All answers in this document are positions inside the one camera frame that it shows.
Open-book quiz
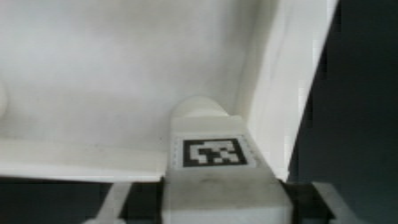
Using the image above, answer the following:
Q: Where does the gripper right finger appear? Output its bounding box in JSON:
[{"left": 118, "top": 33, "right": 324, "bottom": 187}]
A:
[{"left": 283, "top": 182, "right": 363, "bottom": 224}]

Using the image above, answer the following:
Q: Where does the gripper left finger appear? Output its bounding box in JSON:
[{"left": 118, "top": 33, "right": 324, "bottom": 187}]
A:
[{"left": 83, "top": 182, "right": 164, "bottom": 224}]

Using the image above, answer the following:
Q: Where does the white table leg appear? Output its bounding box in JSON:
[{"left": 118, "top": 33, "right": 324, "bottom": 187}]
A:
[{"left": 162, "top": 97, "right": 294, "bottom": 224}]

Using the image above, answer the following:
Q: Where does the white square table top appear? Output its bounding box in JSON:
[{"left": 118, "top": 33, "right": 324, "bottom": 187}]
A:
[{"left": 0, "top": 0, "right": 342, "bottom": 182}]

